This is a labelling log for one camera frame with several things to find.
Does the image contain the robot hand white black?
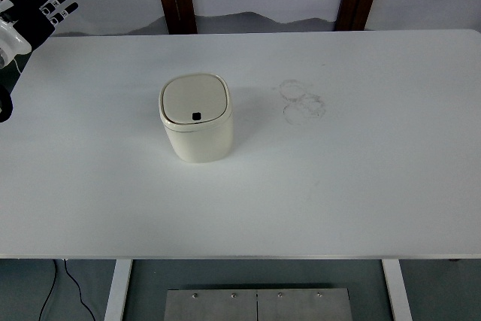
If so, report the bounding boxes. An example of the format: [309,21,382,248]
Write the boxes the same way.
[0,0,80,55]

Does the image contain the cream trash bin lid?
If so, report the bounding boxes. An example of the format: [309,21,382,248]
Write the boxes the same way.
[160,72,231,126]

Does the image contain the cream plastic trash bin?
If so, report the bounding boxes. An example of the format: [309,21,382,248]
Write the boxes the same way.
[158,71,234,164]

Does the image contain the white table leg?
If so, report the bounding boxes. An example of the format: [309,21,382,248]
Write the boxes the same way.
[103,259,134,321]
[382,259,414,321]

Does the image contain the grey metal plate with screws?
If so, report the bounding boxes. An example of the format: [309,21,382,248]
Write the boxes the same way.
[163,287,352,321]

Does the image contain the thin black cable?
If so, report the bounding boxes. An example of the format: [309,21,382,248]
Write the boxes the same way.
[38,259,59,321]
[62,259,97,321]

